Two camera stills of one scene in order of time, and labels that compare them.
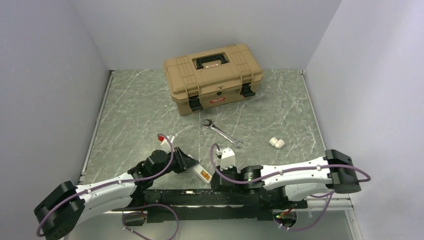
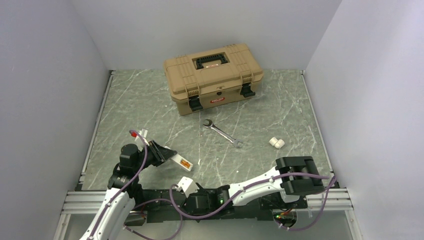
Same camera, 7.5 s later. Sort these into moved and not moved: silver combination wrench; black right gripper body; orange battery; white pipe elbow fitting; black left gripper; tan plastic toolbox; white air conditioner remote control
Moved: black left gripper; white air conditioner remote control; orange battery; black right gripper body
Not moved: white pipe elbow fitting; silver combination wrench; tan plastic toolbox
